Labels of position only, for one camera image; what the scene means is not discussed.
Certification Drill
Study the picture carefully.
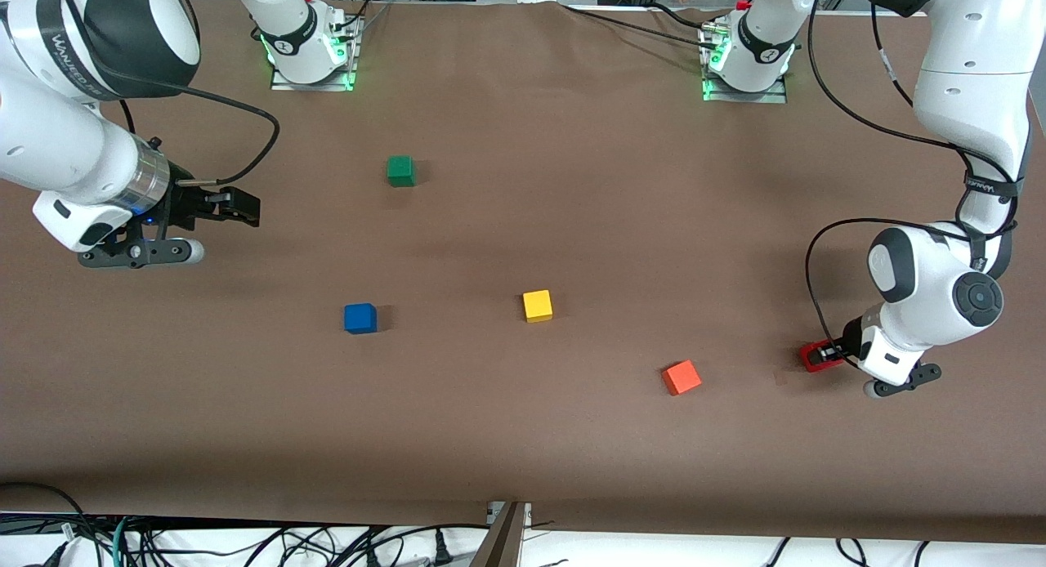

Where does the thick black looped cable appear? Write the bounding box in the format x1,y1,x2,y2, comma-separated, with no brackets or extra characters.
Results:
0,482,112,567

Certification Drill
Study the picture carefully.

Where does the dark brown table post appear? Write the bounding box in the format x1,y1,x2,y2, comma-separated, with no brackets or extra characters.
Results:
469,502,529,567

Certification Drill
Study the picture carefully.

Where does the long black base cable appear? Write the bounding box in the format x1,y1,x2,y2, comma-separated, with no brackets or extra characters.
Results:
560,3,720,50

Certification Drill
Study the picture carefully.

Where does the brown table cover sheet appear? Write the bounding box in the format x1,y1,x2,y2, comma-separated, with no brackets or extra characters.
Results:
0,0,1046,543

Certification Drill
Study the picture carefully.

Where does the red wooden block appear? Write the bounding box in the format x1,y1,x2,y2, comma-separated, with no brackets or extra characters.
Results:
800,341,847,374

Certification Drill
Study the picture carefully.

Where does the orange wooden block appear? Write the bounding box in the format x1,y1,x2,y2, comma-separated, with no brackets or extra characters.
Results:
662,359,702,397

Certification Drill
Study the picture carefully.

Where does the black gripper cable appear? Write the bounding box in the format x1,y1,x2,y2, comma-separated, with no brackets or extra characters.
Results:
805,0,1022,372
57,0,281,185

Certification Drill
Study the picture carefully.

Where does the short black base cable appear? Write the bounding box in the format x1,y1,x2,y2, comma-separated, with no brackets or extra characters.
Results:
650,2,720,31

